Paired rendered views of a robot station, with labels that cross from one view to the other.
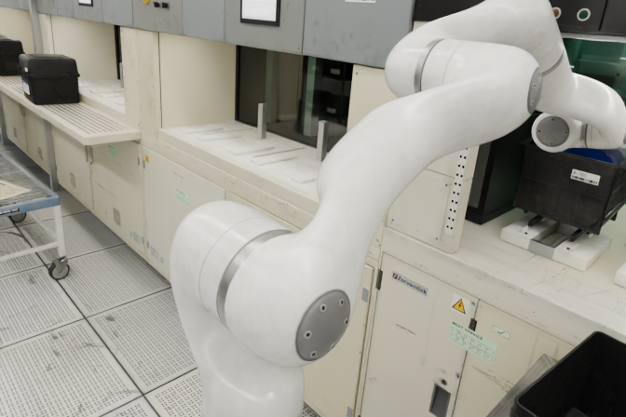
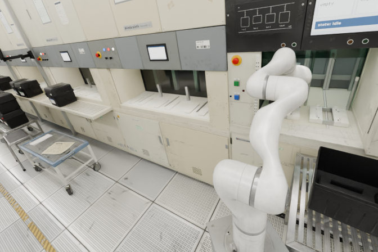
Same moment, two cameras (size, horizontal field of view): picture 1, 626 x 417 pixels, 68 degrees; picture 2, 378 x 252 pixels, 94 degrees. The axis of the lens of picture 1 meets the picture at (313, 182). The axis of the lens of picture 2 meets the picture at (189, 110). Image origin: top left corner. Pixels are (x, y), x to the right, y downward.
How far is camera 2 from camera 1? 0.36 m
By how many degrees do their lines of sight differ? 11
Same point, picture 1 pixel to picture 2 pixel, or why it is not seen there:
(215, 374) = (244, 217)
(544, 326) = (295, 143)
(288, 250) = (270, 180)
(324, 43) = (190, 64)
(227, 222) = (238, 172)
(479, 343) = not seen: hidden behind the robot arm
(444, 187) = (250, 107)
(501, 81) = (301, 94)
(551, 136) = not seen: hidden behind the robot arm
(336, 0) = (192, 48)
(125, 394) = (147, 203)
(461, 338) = not seen: hidden behind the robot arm
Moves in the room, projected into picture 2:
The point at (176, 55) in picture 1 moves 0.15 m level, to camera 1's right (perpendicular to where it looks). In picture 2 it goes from (117, 74) to (131, 71)
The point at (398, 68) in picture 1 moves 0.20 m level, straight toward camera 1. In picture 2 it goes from (254, 90) to (280, 113)
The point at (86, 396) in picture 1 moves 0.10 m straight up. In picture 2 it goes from (133, 210) to (130, 203)
